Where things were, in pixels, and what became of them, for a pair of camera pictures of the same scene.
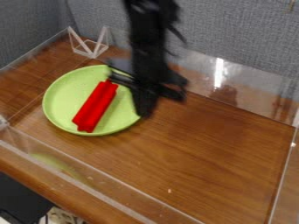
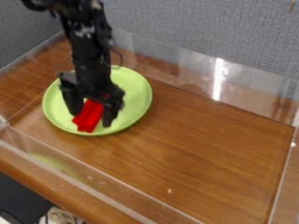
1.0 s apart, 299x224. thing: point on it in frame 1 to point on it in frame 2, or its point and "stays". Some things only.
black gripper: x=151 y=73 to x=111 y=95
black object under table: x=23 y=206 stays
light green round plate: x=64 y=96 stays
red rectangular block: x=95 y=106 stays
